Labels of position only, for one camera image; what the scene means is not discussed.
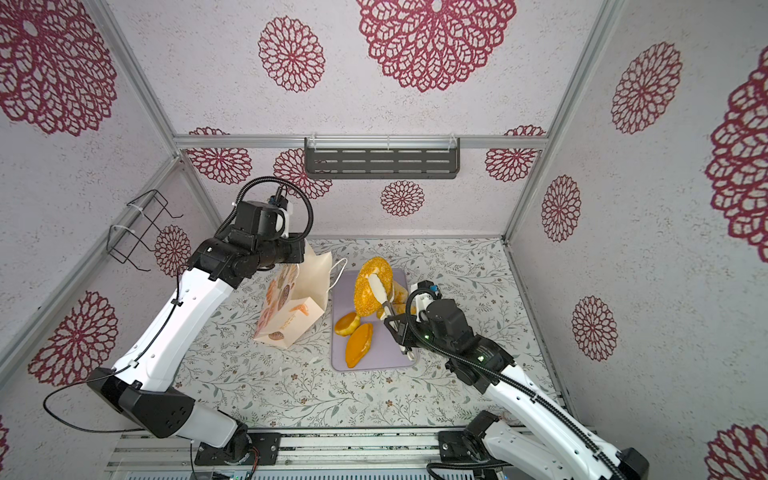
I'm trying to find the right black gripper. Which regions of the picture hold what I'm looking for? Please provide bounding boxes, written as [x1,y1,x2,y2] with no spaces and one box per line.
[385,312,456,364]

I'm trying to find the printed paper bag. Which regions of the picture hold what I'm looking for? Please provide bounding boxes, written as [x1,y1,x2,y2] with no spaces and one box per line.
[253,243,348,349]

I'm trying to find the metal tongs with white tips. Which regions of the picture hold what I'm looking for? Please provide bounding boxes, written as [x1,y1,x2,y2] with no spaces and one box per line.
[367,273,415,360]

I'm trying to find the large sesame bread loaf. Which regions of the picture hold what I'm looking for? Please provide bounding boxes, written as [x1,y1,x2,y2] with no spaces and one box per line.
[353,257,394,317]

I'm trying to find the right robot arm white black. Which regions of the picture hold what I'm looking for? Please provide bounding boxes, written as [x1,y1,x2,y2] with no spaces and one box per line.
[367,274,650,479]

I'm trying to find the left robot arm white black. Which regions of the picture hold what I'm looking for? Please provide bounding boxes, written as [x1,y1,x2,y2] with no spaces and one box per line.
[87,193,305,452]

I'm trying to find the oval golden bread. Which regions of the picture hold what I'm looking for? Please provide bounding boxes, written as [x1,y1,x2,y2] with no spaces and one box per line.
[375,303,417,322]

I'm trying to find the orange elongated bread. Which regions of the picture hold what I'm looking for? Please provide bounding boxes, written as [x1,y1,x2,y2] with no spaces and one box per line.
[345,323,374,369]

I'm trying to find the flaky yellow pastry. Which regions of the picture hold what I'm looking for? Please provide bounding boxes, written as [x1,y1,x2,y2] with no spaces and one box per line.
[391,281,409,304]

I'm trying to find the lavender tray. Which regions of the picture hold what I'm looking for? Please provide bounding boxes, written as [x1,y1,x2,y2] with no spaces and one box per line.
[330,270,418,372]

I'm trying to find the small yellow croissant piece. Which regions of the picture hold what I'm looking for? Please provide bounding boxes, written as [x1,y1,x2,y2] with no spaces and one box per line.
[334,312,361,337]

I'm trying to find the floral table mat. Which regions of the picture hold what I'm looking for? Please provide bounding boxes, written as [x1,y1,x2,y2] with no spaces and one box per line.
[175,238,560,428]

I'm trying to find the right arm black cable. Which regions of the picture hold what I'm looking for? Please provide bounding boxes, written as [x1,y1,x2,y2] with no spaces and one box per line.
[404,287,628,480]

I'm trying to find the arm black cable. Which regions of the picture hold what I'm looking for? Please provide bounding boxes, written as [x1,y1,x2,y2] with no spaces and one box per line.
[41,269,181,434]
[404,287,628,480]

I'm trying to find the grey wall shelf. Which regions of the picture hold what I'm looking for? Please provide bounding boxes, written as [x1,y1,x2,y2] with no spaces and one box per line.
[304,137,461,180]

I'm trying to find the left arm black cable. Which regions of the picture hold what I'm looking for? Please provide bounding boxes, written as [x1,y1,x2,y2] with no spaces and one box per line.
[41,269,181,434]

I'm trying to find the black wire wall rack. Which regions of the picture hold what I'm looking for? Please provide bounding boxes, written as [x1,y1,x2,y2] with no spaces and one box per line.
[105,189,183,272]

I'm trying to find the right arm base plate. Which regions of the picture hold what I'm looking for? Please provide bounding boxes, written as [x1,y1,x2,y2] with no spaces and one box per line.
[438,410,500,464]

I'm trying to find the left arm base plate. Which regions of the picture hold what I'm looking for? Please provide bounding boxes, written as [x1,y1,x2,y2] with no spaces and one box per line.
[193,432,282,467]

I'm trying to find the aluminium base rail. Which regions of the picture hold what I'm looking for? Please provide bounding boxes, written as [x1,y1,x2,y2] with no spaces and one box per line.
[105,426,464,474]

